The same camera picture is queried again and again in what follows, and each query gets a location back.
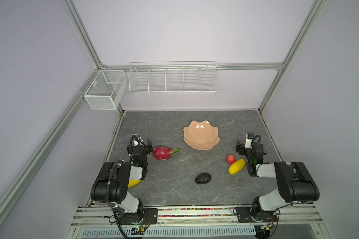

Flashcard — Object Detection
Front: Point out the yellow mango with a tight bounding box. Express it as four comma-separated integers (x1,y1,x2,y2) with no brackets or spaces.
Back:
228,158,246,175
128,179,141,188

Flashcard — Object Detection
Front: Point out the pink dragon fruit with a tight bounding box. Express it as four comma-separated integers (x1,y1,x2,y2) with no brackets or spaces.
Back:
153,146,180,160

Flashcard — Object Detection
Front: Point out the red apple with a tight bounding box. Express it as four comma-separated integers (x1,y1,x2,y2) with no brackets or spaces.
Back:
226,154,236,164

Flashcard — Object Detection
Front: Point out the dark avocado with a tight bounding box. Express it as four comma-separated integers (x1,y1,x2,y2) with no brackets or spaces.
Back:
195,173,211,184

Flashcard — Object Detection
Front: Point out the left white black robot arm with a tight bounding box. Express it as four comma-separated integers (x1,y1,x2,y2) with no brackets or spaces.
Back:
90,142,158,225

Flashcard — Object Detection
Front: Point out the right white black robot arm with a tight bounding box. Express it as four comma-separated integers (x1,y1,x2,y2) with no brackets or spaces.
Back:
233,141,320,223

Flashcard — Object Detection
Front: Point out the beige scalloped fruit bowl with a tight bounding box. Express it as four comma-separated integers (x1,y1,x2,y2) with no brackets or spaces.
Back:
183,120,220,150

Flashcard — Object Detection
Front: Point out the small white mesh basket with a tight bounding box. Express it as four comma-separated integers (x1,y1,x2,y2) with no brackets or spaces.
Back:
84,70,127,110

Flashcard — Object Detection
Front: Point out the white vent grille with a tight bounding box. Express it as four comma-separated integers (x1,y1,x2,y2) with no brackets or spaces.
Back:
81,225,256,239

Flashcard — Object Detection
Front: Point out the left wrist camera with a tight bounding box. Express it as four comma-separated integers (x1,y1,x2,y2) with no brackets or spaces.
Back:
133,134,143,146

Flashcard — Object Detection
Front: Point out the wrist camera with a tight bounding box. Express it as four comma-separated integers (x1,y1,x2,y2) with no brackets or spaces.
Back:
133,134,143,146
245,132,255,148

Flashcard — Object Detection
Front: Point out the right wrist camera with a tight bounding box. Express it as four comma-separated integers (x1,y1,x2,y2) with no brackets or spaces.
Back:
245,132,255,148

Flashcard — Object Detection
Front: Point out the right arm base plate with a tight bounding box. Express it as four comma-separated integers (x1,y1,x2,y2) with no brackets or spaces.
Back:
233,206,278,223

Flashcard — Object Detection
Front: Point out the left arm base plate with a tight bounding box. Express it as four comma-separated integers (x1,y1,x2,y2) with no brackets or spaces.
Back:
115,207,158,225

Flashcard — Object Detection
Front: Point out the aluminium front rail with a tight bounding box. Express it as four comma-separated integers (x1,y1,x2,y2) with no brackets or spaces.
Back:
70,204,323,228

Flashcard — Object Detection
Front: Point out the wide white wire basket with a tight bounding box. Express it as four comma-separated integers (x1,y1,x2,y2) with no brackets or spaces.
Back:
128,61,219,94

